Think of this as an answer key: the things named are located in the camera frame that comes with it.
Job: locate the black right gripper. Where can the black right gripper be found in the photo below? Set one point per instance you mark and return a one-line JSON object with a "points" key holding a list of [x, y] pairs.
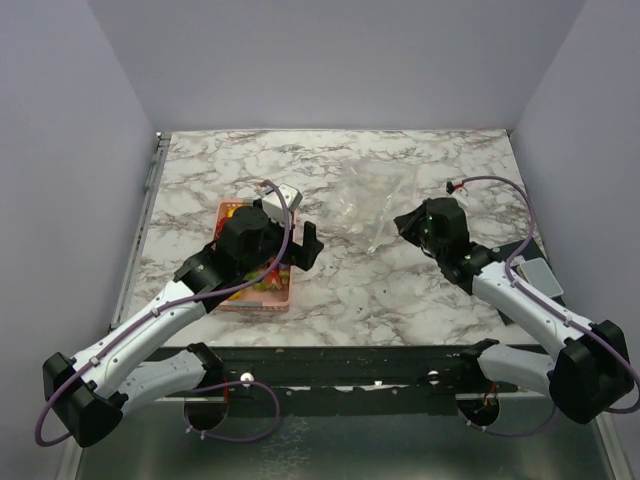
{"points": [[407, 223]]}

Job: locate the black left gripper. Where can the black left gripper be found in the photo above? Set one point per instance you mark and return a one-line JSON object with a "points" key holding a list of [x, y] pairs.
{"points": [[305, 255]]}

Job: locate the green grape bunch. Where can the green grape bunch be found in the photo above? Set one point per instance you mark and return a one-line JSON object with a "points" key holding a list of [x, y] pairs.
{"points": [[285, 273]]}

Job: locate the clear zip top bag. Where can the clear zip top bag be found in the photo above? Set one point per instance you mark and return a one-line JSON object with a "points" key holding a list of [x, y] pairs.
{"points": [[367, 197]]}

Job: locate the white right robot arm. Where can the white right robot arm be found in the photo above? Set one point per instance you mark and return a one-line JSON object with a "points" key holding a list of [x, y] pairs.
{"points": [[584, 368]]}

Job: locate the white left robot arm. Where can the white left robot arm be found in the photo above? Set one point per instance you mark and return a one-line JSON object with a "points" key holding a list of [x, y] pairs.
{"points": [[93, 390]]}

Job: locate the pink perforated plastic basket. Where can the pink perforated plastic basket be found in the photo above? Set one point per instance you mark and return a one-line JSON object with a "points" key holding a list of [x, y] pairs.
{"points": [[249, 299]]}

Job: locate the black pad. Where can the black pad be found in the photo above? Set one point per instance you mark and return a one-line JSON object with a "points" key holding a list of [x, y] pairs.
{"points": [[530, 251]]}

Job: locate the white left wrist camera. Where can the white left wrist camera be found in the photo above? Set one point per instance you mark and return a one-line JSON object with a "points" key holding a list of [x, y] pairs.
{"points": [[281, 201]]}

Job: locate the black mounting rail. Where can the black mounting rail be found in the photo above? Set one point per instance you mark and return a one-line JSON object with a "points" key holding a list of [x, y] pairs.
{"points": [[345, 381]]}

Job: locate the aluminium side rail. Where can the aluminium side rail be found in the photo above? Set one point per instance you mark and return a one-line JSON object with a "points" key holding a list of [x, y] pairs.
{"points": [[150, 190]]}

